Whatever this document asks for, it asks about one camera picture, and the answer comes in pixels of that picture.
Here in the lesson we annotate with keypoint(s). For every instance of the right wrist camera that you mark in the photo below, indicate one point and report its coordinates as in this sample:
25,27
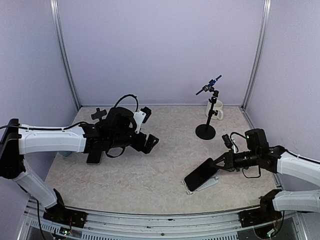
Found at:
229,143

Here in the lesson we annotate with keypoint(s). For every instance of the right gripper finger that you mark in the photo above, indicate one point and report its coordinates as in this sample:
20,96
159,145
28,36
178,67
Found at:
220,161
223,170

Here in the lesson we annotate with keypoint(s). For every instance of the white mug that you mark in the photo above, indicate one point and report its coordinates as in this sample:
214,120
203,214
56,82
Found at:
218,106

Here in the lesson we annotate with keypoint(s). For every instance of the light blue mug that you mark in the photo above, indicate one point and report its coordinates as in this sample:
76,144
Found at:
65,153

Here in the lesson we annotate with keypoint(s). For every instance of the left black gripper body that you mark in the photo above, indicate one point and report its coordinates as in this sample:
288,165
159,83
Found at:
139,145

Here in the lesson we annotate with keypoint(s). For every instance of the left aluminium frame post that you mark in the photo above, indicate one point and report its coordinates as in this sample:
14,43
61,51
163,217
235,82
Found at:
63,52

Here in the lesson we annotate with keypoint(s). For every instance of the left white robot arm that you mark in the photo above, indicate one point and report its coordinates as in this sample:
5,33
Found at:
117,128

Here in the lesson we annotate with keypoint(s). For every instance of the aluminium frame post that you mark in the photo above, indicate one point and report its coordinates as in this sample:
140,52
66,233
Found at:
258,53
63,52

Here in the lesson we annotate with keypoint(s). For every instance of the front aluminium rail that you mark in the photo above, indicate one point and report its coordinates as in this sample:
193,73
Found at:
103,225

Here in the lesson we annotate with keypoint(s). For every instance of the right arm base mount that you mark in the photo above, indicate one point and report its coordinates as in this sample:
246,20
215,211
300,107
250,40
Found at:
257,216

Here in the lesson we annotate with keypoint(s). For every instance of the black phone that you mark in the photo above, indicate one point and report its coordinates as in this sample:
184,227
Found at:
200,175
94,157

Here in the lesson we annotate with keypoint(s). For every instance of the black round-base phone stand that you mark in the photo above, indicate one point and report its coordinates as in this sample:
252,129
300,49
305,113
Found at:
98,115

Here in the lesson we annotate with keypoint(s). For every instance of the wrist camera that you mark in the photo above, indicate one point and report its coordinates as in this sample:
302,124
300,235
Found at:
229,143
141,116

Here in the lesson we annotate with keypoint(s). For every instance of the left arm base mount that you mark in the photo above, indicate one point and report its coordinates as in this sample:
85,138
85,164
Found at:
66,216

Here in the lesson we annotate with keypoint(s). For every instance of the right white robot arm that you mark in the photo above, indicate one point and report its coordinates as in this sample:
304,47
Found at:
277,160

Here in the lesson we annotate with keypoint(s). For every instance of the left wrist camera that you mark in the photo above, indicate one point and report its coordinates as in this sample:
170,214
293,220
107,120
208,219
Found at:
141,116

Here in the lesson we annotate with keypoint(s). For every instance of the right aluminium frame post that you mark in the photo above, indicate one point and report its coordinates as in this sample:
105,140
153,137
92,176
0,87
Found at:
258,53

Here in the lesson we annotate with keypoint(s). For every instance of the black tripod clamp stand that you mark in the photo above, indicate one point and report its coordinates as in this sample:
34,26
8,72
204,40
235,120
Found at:
206,131

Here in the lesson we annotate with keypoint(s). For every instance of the white wedge phone stand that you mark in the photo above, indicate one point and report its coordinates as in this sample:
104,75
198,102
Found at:
211,182

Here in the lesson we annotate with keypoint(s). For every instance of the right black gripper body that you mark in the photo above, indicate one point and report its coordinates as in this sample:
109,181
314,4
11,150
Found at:
230,159

